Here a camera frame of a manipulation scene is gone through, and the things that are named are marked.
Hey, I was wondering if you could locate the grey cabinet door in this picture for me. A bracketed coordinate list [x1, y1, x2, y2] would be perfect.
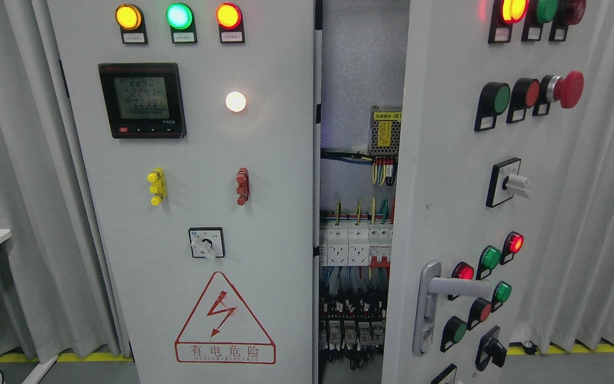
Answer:
[48, 1, 315, 383]
[382, 1, 598, 383]

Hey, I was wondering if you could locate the red indicator lamp left door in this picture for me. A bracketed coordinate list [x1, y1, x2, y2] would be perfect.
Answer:
[215, 2, 245, 44]

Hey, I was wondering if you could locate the green indicator lamp left door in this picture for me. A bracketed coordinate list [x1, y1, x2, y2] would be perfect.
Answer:
[166, 2, 198, 44]

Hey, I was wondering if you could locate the yellow indicator lamp left door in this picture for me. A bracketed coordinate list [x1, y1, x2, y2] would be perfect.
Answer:
[115, 3, 147, 44]

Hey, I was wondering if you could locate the white circuit breaker row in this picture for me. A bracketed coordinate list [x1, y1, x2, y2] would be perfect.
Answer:
[319, 221, 394, 268]

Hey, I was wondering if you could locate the metal mesh power supply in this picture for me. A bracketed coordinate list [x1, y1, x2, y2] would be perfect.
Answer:
[368, 105, 402, 156]

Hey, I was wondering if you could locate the white indicator lamp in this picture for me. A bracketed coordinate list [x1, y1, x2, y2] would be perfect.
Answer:
[225, 91, 248, 113]

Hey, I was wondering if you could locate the lower relay terminal row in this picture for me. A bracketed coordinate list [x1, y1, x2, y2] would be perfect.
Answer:
[317, 292, 387, 355]

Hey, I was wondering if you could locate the red electric hazard warning sticker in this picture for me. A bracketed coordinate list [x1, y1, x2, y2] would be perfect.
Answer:
[174, 271, 276, 365]

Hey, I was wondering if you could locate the black digital power meter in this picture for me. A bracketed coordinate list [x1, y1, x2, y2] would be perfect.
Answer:
[98, 62, 186, 139]

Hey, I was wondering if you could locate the red mushroom emergency stop button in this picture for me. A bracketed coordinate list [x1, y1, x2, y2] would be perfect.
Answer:
[532, 71, 585, 116]

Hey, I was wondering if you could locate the grey curtain left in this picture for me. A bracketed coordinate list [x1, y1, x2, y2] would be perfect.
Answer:
[0, 1, 130, 362]

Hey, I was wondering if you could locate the grey curtain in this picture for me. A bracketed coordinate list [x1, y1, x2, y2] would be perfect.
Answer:
[0, 1, 130, 362]
[514, 1, 614, 353]

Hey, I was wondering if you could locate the grey curtain right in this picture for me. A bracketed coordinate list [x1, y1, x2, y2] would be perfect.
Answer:
[514, 1, 614, 353]

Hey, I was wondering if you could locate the red terminal post block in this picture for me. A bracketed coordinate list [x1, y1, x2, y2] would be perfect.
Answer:
[236, 167, 249, 206]

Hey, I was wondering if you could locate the rotary selector switch left door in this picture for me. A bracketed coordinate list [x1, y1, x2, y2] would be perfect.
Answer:
[188, 227, 225, 260]

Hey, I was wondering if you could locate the rotary selector switch door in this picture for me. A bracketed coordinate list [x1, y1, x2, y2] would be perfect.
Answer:
[188, 227, 225, 260]
[486, 157, 531, 207]

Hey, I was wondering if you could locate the yellow terminal post block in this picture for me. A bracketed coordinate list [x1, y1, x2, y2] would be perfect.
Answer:
[147, 167, 167, 206]

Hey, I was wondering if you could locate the silver door handle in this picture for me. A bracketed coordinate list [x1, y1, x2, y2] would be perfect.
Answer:
[412, 260, 495, 356]

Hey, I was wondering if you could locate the rotary selector switch right door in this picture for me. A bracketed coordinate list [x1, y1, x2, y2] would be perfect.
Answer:
[486, 157, 531, 207]

